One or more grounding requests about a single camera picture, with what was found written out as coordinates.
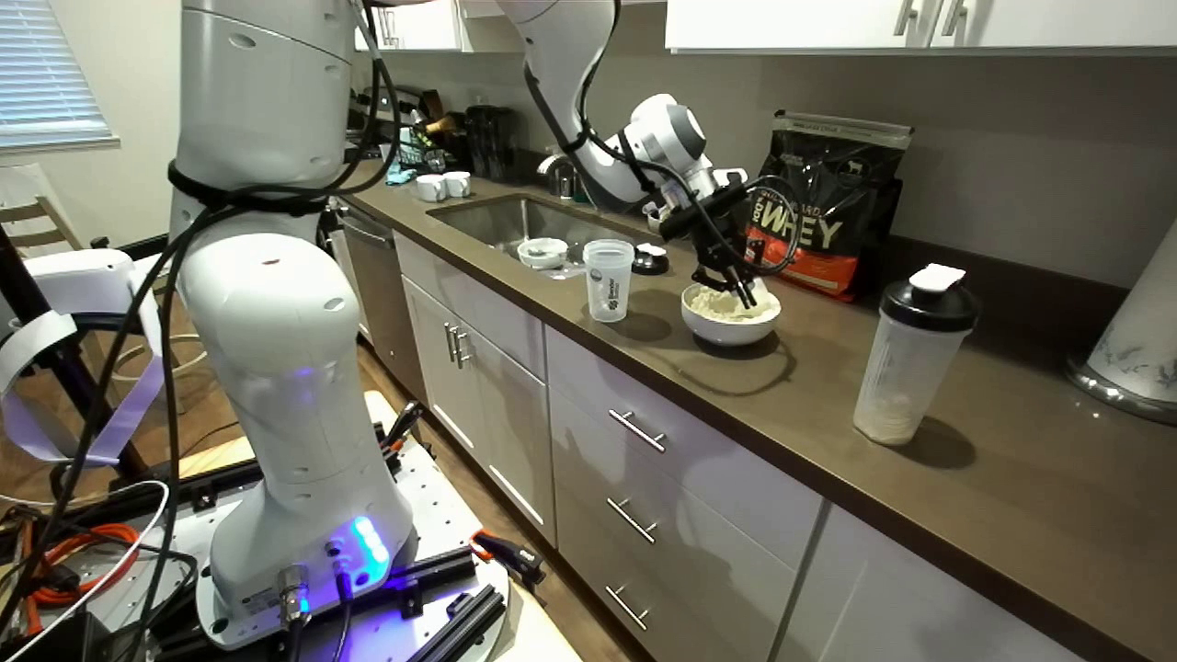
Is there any white bowl with powder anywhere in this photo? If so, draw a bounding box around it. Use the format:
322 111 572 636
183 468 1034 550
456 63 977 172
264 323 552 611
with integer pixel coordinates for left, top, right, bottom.
678 274 787 348

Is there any shaker bottle with black lid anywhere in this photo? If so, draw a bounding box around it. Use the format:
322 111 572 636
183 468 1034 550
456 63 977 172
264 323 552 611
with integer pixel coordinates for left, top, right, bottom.
848 258 985 447

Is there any clear open shaker cup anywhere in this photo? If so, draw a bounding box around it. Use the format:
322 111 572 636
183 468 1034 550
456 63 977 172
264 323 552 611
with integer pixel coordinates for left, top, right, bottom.
579 235 640 327

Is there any stainless dishwasher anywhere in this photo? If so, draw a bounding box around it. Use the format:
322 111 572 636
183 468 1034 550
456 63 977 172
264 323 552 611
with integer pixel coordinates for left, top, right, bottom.
326 199 431 402

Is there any teal bottle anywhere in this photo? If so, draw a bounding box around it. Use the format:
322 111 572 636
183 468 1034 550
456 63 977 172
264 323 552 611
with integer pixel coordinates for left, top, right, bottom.
383 122 431 191

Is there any black kitchen appliance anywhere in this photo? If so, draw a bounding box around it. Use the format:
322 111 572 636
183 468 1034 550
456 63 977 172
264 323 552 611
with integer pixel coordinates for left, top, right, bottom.
458 102 524 187

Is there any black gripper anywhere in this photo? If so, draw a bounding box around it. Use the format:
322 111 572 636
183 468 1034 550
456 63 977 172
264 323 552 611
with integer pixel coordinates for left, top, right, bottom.
646 169 762 312

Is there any chrome faucet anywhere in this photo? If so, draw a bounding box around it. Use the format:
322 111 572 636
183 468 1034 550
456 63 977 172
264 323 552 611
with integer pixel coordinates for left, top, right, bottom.
533 148 579 203

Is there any steel drawer bar handle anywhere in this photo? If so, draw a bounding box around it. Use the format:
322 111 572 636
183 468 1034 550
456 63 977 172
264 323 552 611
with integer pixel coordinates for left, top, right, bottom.
598 579 655 636
602 491 664 547
605 404 674 455

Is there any white curved frame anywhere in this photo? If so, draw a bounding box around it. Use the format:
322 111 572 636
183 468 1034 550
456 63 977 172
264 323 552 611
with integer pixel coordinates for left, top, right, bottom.
0 242 171 469

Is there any black shaker lid white cap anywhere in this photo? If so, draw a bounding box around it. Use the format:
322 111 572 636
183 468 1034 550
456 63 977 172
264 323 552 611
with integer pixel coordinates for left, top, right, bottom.
630 237 674 278

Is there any small white dish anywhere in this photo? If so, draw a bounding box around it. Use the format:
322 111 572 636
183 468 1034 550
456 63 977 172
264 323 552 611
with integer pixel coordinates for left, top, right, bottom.
512 232 572 274

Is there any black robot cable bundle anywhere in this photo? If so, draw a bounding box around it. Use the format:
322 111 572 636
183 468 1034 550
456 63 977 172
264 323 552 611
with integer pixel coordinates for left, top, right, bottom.
0 0 415 662

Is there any steel sink basin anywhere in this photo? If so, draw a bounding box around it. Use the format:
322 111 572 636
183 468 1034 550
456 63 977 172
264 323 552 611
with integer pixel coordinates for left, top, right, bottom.
424 191 659 283

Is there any white window blind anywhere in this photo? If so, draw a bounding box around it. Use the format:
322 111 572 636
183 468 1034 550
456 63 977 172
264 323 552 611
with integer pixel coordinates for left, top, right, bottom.
0 0 122 154

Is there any wooden chair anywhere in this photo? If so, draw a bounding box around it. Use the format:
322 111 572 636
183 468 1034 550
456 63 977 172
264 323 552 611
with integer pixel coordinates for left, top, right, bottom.
0 191 87 258

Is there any orange cable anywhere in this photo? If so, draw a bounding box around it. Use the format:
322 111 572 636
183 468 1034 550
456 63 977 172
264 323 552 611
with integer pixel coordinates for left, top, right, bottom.
25 519 145 612

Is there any perforated metal robot table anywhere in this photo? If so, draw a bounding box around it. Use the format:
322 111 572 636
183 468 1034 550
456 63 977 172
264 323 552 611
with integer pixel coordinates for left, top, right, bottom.
68 387 583 662

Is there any orange handled tool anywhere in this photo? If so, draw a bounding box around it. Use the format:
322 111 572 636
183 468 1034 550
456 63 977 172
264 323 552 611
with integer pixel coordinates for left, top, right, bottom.
467 524 552 589

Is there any black red whey bag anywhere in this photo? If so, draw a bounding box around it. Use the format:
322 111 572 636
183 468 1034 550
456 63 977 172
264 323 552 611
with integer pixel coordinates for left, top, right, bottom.
736 107 919 306

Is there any black metal clamp bar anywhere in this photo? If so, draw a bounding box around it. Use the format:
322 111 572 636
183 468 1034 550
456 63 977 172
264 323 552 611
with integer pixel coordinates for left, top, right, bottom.
396 542 512 662

